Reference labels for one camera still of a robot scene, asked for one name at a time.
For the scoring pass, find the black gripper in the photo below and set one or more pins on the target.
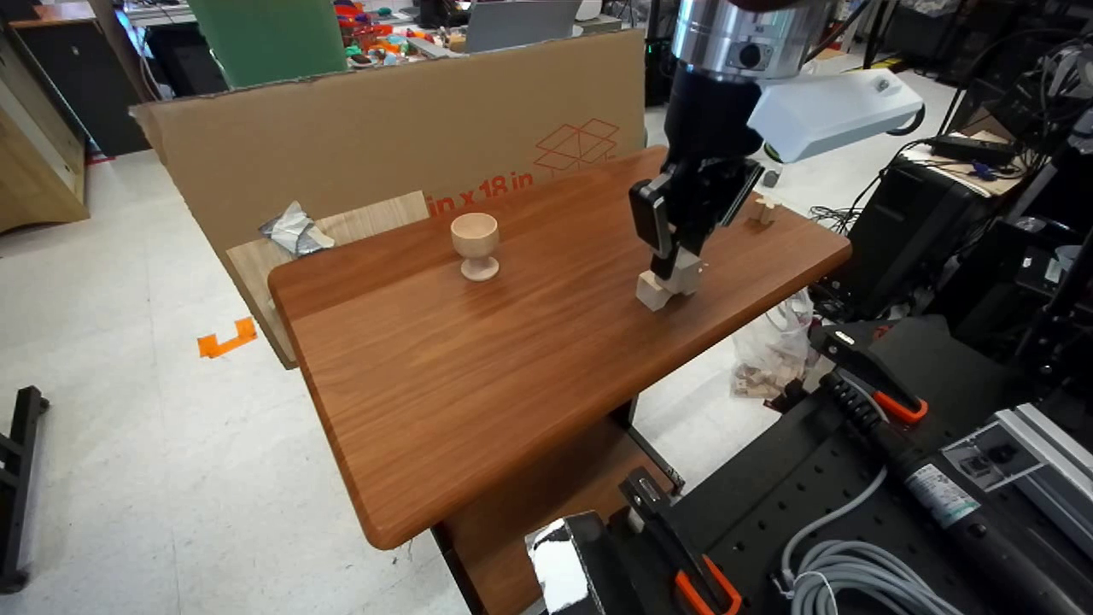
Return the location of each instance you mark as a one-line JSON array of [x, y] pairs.
[[710, 138]]

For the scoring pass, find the wooden cube block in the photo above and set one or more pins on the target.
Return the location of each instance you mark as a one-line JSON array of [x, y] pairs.
[[686, 278]]

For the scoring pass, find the wooden arch block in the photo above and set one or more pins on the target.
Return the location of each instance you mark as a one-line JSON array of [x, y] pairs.
[[651, 290]]

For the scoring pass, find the shiny chrome block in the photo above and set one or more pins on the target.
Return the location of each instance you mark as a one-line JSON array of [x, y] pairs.
[[563, 564]]

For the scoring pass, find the crumpled clear plastic bag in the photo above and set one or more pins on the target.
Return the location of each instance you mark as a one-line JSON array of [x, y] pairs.
[[772, 353]]

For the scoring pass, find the wooden goblet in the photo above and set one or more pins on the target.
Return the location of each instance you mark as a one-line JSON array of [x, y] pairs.
[[476, 238]]

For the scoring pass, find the grey flat panel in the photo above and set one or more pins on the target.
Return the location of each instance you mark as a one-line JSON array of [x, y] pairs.
[[517, 20]]

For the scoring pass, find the black tube with white label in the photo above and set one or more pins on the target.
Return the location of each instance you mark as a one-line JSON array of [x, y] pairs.
[[908, 467]]

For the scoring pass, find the wooden table lower shelf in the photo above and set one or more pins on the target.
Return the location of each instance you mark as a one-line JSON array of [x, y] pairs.
[[535, 515]]

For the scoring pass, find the large cardboard box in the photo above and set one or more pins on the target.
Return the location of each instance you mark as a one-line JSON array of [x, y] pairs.
[[377, 123]]

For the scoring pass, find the white printed sheet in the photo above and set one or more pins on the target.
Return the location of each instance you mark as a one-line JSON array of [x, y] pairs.
[[981, 459]]

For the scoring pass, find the crumpled silver foil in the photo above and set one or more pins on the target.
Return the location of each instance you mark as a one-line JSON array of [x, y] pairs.
[[295, 227]]

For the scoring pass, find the light wooden plank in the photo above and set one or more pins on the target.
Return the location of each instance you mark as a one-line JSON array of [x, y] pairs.
[[242, 273]]

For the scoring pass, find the green board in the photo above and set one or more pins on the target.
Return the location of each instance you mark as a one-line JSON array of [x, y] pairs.
[[273, 40]]

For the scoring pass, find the orange plastic piece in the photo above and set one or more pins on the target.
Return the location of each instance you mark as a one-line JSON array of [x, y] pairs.
[[208, 347]]

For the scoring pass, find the dark cabinet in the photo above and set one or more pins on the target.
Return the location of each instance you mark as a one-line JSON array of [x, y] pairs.
[[78, 81]]

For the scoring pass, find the light wooden cabinet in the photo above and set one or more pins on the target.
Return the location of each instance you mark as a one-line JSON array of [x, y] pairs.
[[35, 159]]

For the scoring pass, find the black floor stand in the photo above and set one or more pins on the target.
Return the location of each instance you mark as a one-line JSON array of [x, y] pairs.
[[20, 454]]

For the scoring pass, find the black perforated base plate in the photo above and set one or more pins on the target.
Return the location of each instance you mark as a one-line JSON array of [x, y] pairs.
[[772, 490]]

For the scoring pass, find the aluminium extrusion rail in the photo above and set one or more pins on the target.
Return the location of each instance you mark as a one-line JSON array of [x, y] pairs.
[[1052, 467]]

